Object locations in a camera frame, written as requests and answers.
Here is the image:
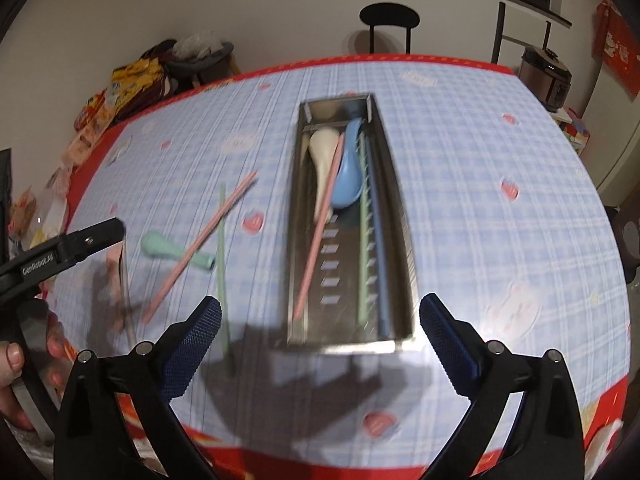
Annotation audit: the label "blue spoon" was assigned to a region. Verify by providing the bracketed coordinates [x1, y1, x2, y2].
[331, 119, 366, 210]

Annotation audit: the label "beige chopstick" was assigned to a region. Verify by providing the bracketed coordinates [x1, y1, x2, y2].
[121, 240, 137, 345]

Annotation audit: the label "brown rice cooker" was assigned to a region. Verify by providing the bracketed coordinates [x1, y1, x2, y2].
[519, 46, 573, 113]

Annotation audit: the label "green chopstick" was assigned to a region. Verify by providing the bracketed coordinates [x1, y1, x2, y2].
[356, 150, 373, 322]
[217, 184, 237, 377]

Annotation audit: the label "black chair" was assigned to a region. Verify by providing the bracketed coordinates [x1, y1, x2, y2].
[359, 3, 420, 55]

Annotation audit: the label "red printed cloth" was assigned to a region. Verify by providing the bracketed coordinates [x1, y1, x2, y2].
[595, 0, 640, 102]

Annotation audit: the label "cream fridge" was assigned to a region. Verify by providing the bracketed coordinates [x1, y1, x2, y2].
[582, 60, 640, 203]

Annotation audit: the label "pink snack packet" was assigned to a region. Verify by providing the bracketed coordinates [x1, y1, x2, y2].
[62, 125, 102, 167]

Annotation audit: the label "colourful box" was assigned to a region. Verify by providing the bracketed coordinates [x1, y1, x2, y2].
[552, 107, 592, 155]

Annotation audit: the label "orange snack bag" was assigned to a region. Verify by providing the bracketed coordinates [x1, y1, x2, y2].
[75, 90, 114, 132]

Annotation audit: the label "metal utensil tray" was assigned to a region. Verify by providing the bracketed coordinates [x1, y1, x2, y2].
[286, 92, 420, 357]

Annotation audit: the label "blue chopstick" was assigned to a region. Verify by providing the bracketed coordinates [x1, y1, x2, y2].
[365, 135, 393, 337]

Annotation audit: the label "green spoon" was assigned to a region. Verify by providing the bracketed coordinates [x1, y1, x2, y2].
[141, 231, 217, 271]

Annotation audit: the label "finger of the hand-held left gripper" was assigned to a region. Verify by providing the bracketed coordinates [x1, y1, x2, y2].
[50, 217, 127, 266]

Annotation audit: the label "person's left hand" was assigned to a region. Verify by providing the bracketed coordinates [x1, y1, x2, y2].
[0, 311, 77, 432]

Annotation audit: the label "black metal rack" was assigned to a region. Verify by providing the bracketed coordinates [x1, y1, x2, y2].
[492, 2, 553, 67]

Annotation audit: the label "yellow snack bags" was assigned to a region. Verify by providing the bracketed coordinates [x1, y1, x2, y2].
[111, 57, 167, 112]

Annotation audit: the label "blue plaid table mat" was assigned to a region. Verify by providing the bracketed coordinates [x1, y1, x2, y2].
[52, 55, 631, 461]

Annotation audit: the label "beige spoon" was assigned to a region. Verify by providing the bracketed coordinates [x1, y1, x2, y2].
[307, 129, 346, 223]

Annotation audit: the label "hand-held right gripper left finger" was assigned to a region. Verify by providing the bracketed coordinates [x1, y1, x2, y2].
[52, 296, 223, 480]

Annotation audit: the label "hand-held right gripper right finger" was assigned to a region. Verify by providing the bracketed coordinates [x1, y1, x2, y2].
[419, 292, 586, 480]

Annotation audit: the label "pink spoon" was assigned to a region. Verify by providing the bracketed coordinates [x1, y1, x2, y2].
[104, 245, 132, 333]

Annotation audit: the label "pink chopstick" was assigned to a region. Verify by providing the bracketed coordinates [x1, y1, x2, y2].
[292, 132, 347, 320]
[142, 171, 258, 323]

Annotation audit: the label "black round stool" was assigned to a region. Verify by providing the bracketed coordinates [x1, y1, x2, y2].
[605, 205, 640, 282]

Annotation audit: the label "crumpled clear plastic bag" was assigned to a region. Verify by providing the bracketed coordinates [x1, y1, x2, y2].
[10, 167, 72, 247]

